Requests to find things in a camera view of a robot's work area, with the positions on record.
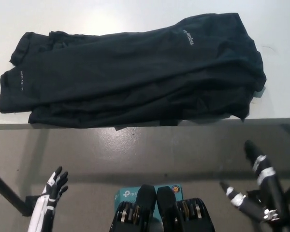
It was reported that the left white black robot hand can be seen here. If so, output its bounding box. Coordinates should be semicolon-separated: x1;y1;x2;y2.
26;166;69;232

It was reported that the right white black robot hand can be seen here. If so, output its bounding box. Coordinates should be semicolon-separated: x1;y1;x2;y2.
219;139;290;232

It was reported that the black jacket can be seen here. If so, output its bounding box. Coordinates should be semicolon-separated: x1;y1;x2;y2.
0;12;268;129

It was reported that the teal tp-link box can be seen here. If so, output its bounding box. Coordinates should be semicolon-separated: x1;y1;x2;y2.
114;184;184;219

